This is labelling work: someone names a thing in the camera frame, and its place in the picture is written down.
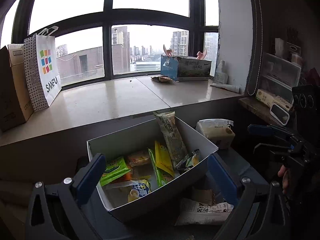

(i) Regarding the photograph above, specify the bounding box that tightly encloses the white red-print snack bag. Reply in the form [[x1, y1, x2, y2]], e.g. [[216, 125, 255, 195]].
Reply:
[[175, 199, 234, 226]]

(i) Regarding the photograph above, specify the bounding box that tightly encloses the green seaweed snack bag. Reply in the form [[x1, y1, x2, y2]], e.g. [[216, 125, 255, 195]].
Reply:
[[148, 140, 175, 187]]

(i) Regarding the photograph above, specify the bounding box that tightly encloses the person's right hand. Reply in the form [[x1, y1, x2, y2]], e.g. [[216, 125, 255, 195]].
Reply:
[[278, 165, 290, 194]]

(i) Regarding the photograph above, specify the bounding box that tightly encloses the small green snack packet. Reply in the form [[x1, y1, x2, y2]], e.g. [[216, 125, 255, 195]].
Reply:
[[100, 157, 131, 186]]

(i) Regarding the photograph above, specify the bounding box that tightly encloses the white small mirror case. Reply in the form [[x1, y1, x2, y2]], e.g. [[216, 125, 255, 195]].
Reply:
[[270, 103, 290, 126]]

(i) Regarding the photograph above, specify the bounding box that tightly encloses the beige tissue pack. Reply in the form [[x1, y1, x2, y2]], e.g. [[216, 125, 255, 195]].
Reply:
[[196, 119, 235, 149]]

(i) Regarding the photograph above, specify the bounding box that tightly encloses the yellow blue candy bag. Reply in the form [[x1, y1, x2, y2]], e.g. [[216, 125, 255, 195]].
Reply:
[[127, 179, 151, 202]]

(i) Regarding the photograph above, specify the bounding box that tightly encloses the green-white carton on shelf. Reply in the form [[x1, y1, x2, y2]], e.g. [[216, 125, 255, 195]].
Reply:
[[255, 89, 292, 111]]

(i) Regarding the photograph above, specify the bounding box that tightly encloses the white cardboard snack box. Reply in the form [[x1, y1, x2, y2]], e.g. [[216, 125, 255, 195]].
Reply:
[[87, 118, 218, 226]]

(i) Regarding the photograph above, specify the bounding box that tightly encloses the clear plastic drawer unit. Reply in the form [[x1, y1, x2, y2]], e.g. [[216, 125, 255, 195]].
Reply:
[[259, 53, 301, 103]]

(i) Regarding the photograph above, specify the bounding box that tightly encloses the beige tall biscuit bag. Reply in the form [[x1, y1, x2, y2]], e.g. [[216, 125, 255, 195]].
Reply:
[[153, 111, 187, 168]]

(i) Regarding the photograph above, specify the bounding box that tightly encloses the white tube on sill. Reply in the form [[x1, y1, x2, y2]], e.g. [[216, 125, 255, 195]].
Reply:
[[211, 83, 240, 93]]

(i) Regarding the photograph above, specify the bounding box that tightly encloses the brown cardboard box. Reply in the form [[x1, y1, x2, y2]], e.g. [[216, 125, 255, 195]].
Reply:
[[0, 44, 34, 132]]

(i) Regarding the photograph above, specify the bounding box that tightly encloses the white bottle on sill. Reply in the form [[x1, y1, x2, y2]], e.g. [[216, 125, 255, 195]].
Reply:
[[214, 60, 228, 84]]

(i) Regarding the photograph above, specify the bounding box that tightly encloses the white Sanfu shopping bag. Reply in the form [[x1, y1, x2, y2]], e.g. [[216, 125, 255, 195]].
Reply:
[[23, 25, 61, 112]]

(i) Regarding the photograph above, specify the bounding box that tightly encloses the flat wrapper on sill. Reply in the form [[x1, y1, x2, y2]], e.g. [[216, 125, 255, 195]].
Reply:
[[151, 76, 173, 83]]

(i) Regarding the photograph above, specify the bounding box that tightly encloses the blue printed tissue box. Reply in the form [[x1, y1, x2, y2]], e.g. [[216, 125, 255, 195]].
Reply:
[[160, 46, 212, 81]]

